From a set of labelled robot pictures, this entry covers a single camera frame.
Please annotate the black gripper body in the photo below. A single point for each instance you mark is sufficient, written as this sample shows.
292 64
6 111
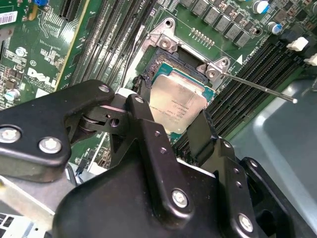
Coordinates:
119 205

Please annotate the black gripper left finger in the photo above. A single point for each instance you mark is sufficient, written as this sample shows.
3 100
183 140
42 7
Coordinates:
49 116

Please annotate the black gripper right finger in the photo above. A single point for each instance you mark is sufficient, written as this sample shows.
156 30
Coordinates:
205 138

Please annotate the silver CPU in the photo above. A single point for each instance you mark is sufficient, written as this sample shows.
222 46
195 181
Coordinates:
175 99

